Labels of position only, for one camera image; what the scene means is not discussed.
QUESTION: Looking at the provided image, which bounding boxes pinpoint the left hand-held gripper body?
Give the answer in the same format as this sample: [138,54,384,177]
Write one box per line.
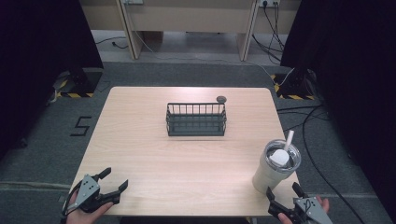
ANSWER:
[73,174,121,215]

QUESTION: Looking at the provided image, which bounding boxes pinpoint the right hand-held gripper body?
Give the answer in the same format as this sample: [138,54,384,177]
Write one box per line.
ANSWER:
[268,195,334,224]

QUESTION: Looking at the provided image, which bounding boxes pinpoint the white tumbler cup with straw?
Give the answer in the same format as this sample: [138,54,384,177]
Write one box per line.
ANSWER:
[251,129,303,195]

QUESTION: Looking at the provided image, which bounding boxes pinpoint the person's right hand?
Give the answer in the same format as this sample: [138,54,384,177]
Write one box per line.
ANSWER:
[277,195,331,224]

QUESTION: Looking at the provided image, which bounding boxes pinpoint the person's left hand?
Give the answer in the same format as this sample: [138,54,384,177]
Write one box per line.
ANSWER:
[64,189,115,224]

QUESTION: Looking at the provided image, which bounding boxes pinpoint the black stand base striped tape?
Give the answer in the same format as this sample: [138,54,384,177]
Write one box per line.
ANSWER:
[270,68,318,101]
[51,67,105,99]

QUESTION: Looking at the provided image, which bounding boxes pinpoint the black curtain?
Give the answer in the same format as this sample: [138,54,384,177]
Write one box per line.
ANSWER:
[0,0,105,161]
[279,0,396,216]

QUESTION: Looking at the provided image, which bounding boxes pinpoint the light wooden desk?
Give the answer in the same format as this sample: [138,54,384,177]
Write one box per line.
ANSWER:
[78,0,303,62]

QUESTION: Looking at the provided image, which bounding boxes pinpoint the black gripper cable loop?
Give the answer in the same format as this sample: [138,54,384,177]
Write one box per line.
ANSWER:
[61,189,79,217]

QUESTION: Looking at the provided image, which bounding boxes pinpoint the black floor cables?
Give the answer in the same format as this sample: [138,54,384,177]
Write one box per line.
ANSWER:
[276,105,366,224]

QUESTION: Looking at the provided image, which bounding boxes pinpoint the black wire basket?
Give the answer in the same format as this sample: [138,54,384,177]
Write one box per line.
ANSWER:
[165,102,228,137]

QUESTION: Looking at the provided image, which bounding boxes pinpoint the short black floor cable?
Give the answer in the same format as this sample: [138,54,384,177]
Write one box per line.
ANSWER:
[94,35,129,50]

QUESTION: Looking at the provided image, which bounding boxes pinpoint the bundle of black power cables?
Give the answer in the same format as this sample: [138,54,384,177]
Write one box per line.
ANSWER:
[251,2,286,63]

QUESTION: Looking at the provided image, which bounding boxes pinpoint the white wall power outlet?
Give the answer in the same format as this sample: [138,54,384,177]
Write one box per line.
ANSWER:
[258,0,281,8]

